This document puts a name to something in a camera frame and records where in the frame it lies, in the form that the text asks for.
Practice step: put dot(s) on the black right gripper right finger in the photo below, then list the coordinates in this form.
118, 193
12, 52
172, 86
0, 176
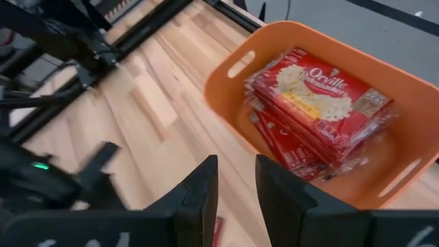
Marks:
291, 212

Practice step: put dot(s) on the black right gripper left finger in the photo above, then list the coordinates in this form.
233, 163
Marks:
195, 206

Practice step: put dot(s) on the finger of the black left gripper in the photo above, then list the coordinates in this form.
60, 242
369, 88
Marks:
99, 161

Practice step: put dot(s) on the red popcorn bag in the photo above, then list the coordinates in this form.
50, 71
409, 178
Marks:
315, 96
291, 161
218, 233
271, 127

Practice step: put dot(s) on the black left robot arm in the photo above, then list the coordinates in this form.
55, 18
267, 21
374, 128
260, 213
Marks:
51, 31

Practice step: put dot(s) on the orange plastic basket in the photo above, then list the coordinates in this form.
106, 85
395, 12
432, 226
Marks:
308, 37

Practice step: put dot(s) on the black table edge rail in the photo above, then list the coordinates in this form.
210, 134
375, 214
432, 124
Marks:
154, 22

